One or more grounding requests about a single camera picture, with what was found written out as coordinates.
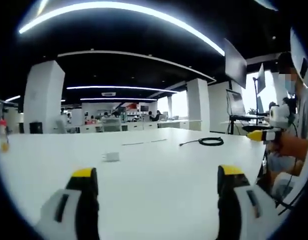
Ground long curved ceiling light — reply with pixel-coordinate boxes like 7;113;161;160
18;0;226;57

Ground grey office chair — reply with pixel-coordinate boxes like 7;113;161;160
102;117;122;133

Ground white worn device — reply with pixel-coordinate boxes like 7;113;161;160
290;24;308;90

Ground open laptop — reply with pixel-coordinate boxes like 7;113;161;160
225;88;266;120

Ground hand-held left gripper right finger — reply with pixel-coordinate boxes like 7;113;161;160
217;164;280;240

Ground white desk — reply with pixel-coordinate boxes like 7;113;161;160
0;126;272;240

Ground white charger adapter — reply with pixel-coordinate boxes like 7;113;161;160
101;151;120;163

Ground large black hanging monitor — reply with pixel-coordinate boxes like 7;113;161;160
223;38;248;90

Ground person's legs in shorts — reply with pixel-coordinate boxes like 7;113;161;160
266;151;303;176

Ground laptop stand table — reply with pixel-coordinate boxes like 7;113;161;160
220;113;269;136

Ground person's head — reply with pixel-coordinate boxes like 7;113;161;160
278;51;298;95

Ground red capped bottle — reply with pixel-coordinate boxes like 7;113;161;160
0;118;10;153

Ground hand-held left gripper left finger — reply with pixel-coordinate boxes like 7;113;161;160
35;167;101;240

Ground black box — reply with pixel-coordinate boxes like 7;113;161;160
29;121;43;135

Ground black Type-C cable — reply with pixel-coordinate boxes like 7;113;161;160
179;137;224;147

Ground ceiling light strip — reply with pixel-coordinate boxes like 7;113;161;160
66;85;180;94

